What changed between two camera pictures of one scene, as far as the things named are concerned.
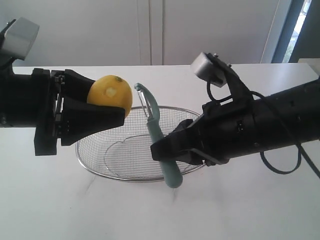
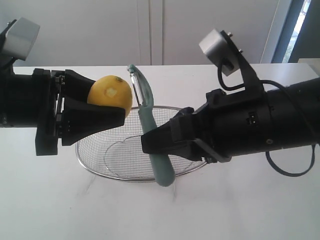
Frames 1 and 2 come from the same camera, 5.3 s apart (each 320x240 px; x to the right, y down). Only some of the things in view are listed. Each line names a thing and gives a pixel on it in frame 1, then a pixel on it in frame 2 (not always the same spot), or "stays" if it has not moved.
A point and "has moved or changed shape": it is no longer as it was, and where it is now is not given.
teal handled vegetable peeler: (150, 109) has moved or changed shape
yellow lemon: (111, 90) stays
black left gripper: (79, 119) stays
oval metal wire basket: (126, 153) stays
